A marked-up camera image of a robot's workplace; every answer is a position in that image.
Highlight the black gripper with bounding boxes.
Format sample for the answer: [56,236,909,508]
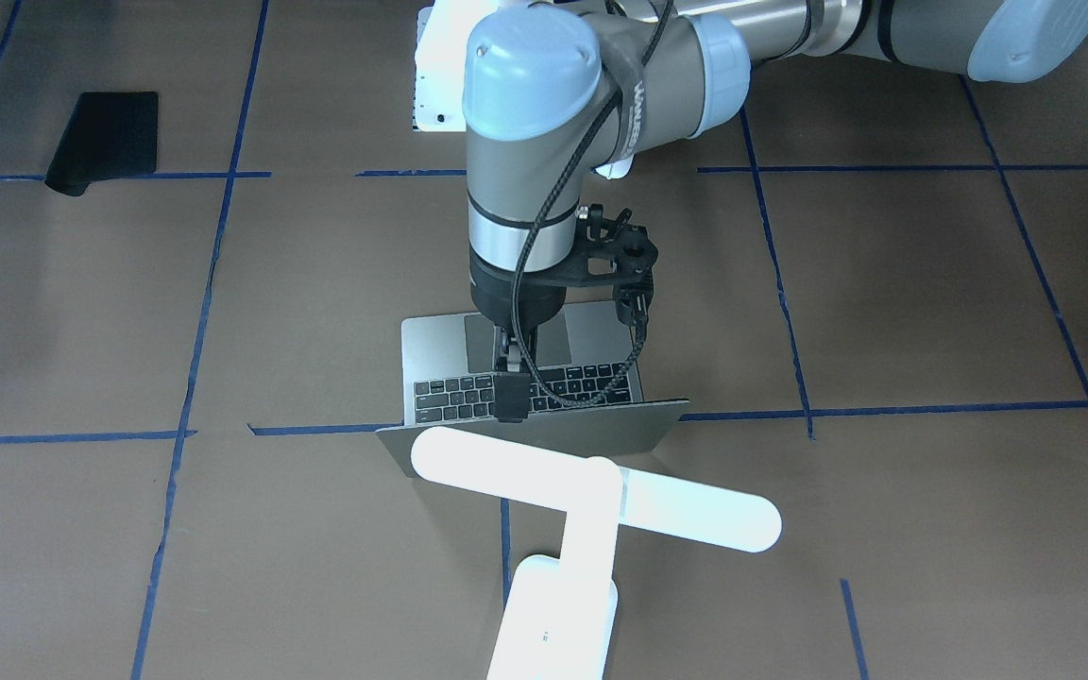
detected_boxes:
[468,247,570,424]

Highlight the grey laptop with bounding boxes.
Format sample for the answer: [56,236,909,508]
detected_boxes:
[376,300,690,479]

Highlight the black mouse pad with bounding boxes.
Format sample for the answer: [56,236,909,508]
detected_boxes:
[44,91,160,196]

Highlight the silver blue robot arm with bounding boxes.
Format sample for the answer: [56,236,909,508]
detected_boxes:
[417,1,1088,422]

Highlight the white desk lamp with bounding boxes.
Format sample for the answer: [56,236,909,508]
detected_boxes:
[411,426,782,679]

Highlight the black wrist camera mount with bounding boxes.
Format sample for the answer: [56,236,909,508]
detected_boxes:
[535,205,659,327]

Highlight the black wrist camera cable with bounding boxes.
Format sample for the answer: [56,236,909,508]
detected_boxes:
[510,0,677,409]

